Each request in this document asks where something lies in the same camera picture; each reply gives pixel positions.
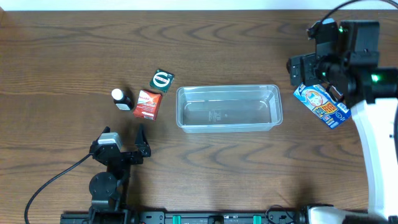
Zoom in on blue fever patch box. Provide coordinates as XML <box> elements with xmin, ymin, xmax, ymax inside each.
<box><xmin>294</xmin><ymin>84</ymin><xmax>351</xmax><ymax>129</ymax></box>

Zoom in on dark syrup bottle white cap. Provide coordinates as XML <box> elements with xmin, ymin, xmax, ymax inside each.
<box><xmin>111</xmin><ymin>88</ymin><xmax>133</xmax><ymax>111</ymax></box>

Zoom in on red Panadol ActiFast box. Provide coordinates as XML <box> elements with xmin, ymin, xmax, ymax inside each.
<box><xmin>133</xmin><ymin>90</ymin><xmax>162</xmax><ymax>121</ymax></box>

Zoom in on green Zam-Buk box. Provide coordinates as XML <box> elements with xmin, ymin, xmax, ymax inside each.
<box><xmin>149</xmin><ymin>69</ymin><xmax>174</xmax><ymax>93</ymax></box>

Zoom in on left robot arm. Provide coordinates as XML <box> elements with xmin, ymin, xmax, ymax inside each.
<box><xmin>88</xmin><ymin>124</ymin><xmax>151</xmax><ymax>224</ymax></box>

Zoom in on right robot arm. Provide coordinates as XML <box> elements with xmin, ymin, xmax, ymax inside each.
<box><xmin>287</xmin><ymin>19</ymin><xmax>397</xmax><ymax>223</ymax></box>

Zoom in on clear plastic container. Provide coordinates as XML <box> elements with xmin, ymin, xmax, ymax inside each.
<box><xmin>176</xmin><ymin>85</ymin><xmax>283</xmax><ymax>133</ymax></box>

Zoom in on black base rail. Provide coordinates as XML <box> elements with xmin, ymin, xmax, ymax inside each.
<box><xmin>60</xmin><ymin>206</ymin><xmax>309</xmax><ymax>224</ymax></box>

